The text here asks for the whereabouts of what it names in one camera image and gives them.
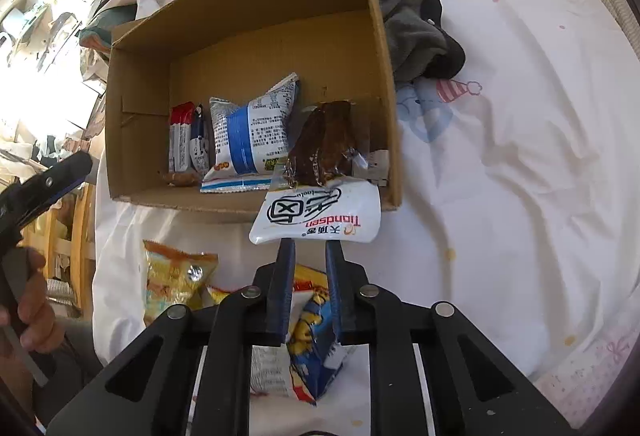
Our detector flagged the white printed bed sheet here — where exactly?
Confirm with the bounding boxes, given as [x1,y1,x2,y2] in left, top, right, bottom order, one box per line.
[92,0,640,436]

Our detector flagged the red white snack bar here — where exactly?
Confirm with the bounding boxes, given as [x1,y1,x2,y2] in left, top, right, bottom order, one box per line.
[168,101,195,173]

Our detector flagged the blue yellow bear snack bag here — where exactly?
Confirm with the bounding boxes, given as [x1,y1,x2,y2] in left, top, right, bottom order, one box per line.
[286,265,354,404]

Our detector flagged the white red large chip bag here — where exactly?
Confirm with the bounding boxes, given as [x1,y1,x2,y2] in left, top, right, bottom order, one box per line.
[207,284,317,405]

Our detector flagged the left hand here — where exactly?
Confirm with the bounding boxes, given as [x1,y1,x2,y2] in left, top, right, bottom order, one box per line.
[17,248,64,354]

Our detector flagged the orange yellow snack bag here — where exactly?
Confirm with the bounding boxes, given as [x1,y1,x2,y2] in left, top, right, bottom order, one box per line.
[143,240,218,326]

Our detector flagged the yellow bear candy bar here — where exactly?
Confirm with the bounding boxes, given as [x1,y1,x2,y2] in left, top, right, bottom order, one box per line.
[158,170,202,188]

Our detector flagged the wooden chair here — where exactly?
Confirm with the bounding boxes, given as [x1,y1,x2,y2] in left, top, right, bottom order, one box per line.
[21,184,96,320]

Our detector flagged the navy white snack bar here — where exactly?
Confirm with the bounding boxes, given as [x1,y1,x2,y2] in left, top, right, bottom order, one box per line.
[189,104,210,177]

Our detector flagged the brown cardboard box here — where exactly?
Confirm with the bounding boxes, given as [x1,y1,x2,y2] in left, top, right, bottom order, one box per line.
[105,0,402,222]

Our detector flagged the blue white chip bag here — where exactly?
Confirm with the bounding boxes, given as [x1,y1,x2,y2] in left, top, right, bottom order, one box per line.
[201,72,299,193]

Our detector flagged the grey cloth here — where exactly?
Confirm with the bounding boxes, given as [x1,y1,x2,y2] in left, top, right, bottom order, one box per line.
[378,0,465,84]

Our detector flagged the brown white Tiandsen pastry pack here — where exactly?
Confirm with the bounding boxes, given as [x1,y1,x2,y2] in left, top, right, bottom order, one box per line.
[250,100,384,244]

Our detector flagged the small white snack packet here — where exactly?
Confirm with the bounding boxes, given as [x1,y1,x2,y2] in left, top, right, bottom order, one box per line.
[352,150,390,187]

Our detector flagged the teal orange pillow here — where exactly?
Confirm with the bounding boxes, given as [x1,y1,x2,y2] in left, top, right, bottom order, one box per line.
[78,6,136,57]

